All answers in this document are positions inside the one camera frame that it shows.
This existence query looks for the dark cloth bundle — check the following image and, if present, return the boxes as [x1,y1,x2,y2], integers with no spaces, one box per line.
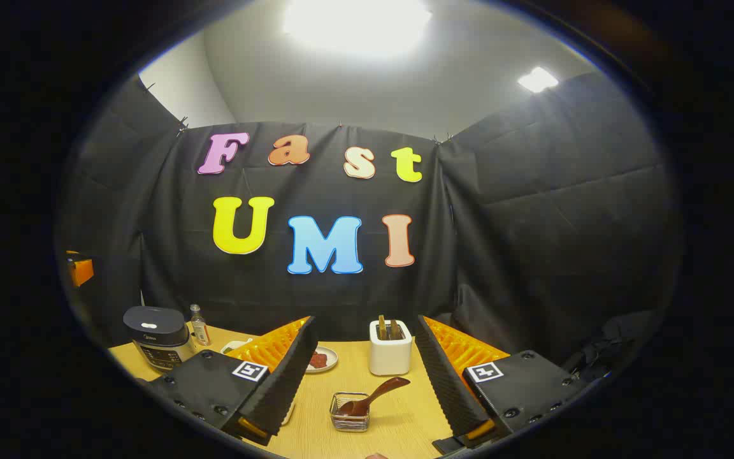
[561,312,661,383]

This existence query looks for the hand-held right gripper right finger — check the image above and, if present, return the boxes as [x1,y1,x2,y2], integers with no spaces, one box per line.
[416,314,587,455]

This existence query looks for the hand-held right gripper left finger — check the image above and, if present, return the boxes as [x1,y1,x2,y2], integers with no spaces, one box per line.
[147,316,319,447]

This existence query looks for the white utensil holder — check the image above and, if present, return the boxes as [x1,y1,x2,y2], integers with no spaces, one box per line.
[369,319,413,376]

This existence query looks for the white oval plate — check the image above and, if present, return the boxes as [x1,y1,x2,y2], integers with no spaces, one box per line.
[306,346,339,374]

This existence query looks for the small ceiling light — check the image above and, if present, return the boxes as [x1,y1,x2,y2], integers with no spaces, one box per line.
[517,66,559,94]

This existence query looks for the brown wooden spoon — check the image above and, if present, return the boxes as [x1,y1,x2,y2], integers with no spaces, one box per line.
[336,377,411,418]

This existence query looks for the grey rice cooker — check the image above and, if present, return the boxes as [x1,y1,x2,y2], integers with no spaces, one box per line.
[123,306,196,372]

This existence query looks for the metal wire chopstick holder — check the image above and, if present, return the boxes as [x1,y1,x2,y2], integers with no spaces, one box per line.
[330,392,371,433]

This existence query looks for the small glass bottle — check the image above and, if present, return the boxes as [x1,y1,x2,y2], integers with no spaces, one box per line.
[190,304,211,347]

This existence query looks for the large ceiling light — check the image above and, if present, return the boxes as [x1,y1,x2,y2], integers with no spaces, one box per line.
[283,0,433,58]

